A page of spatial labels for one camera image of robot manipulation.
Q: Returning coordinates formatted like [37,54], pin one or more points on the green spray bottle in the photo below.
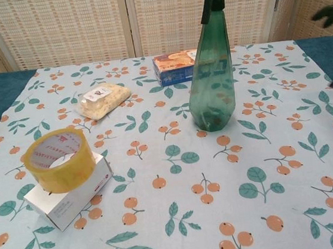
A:
[214,95]

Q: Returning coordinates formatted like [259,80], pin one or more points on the orange blue snack box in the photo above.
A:
[172,66]

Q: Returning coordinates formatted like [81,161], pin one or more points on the floral print tablecloth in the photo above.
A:
[172,175]

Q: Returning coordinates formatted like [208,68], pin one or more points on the clear bag of snacks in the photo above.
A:
[105,103]

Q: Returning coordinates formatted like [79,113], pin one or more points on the yellow packing tape roll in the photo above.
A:
[61,175]

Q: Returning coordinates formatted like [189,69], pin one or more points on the small white cardboard box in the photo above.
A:
[73,201]

